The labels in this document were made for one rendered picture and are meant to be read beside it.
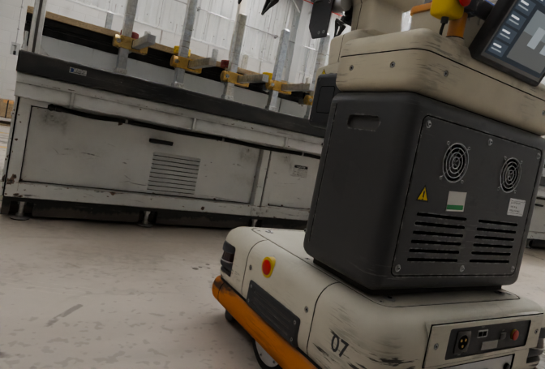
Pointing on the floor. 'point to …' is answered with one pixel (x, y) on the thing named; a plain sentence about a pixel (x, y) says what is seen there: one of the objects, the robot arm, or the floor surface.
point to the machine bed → (154, 156)
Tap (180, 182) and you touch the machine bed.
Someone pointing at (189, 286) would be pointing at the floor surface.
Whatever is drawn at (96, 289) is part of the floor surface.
